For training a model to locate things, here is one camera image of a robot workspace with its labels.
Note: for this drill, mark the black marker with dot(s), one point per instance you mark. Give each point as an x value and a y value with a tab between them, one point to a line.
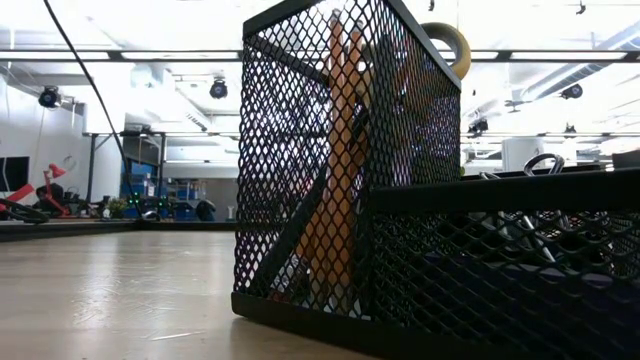
290	235

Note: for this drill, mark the black mesh desk organizer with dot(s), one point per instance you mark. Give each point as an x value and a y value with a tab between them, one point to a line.
500	192

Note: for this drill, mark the black ceiling spotlight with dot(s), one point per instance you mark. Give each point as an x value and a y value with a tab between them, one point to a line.
572	91
478	126
50	96
218	89

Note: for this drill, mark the white cylindrical machine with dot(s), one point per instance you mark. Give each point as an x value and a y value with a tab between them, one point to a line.
522	155

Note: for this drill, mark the black metal rack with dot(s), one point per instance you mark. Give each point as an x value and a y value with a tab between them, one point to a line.
91	170

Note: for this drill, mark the red desk lamp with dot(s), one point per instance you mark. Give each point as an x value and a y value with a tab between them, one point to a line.
56	171

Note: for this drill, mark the black wall monitor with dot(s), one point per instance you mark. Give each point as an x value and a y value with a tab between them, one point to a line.
15	172

